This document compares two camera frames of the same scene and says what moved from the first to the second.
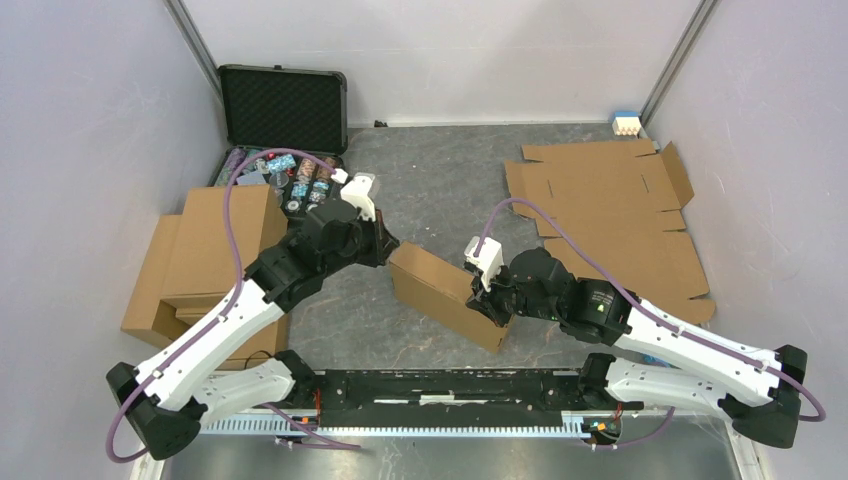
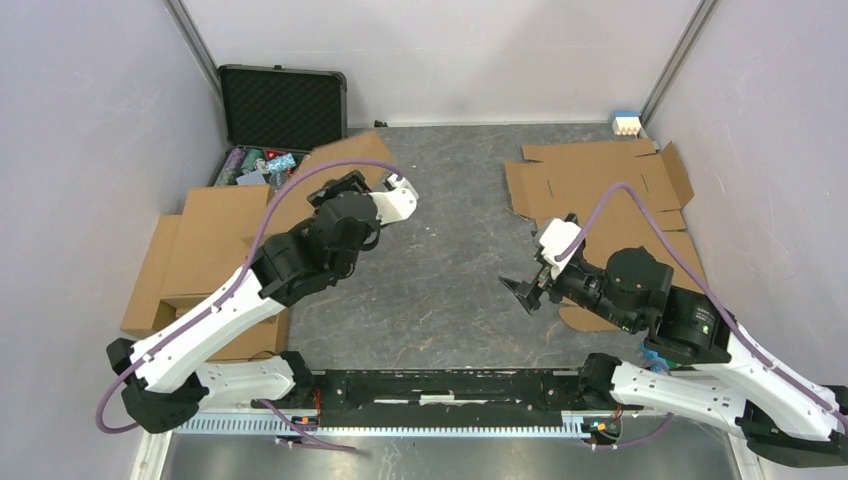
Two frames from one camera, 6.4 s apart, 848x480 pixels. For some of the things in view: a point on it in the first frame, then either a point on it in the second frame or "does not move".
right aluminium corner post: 705,13 does not move
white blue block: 626,123 does not move
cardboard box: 198,260 does not move
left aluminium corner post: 183,18 does not move
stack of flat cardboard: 619,201 does not move
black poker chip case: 284,108 does not move
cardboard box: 443,288 to 293,206
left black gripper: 384,243 to 353,179
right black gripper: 484,302 to 525,292
